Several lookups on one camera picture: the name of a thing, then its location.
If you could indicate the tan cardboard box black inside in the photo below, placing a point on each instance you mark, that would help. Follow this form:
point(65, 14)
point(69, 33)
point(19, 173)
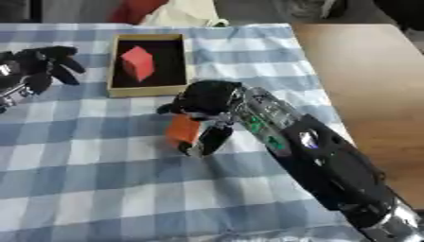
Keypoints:
point(147, 64)

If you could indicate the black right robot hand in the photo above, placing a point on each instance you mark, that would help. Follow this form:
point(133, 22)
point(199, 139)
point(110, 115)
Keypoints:
point(207, 96)

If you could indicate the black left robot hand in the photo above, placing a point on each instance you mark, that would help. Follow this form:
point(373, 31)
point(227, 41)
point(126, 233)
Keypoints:
point(38, 63)

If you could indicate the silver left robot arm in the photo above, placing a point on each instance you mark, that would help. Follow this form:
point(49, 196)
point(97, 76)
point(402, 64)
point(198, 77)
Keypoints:
point(12, 94)

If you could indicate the red bag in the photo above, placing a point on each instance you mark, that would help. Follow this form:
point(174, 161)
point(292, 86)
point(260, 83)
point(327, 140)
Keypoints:
point(135, 10)

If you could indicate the red block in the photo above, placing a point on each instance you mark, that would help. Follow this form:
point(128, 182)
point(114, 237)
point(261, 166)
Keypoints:
point(138, 63)

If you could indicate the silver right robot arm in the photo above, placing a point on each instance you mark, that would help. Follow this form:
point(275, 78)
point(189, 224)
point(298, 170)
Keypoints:
point(325, 157)

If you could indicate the white bag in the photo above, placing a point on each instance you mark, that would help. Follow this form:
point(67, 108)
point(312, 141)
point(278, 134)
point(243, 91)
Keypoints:
point(182, 13)

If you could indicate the orange block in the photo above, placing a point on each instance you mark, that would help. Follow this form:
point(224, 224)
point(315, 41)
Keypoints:
point(184, 129)

